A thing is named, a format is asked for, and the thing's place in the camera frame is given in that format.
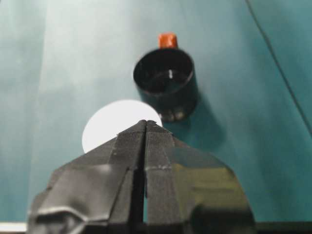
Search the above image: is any white paper cup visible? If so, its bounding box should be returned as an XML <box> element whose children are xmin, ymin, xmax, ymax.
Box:
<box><xmin>82</xmin><ymin>99</ymin><xmax>163</xmax><ymax>154</ymax></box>

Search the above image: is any black cup holder red handle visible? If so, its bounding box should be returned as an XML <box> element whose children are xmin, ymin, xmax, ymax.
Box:
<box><xmin>133</xmin><ymin>33</ymin><xmax>198</xmax><ymax>123</ymax></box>

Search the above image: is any blue-green table cloth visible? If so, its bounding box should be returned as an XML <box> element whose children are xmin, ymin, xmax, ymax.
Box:
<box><xmin>0</xmin><ymin>0</ymin><xmax>312</xmax><ymax>232</ymax></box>

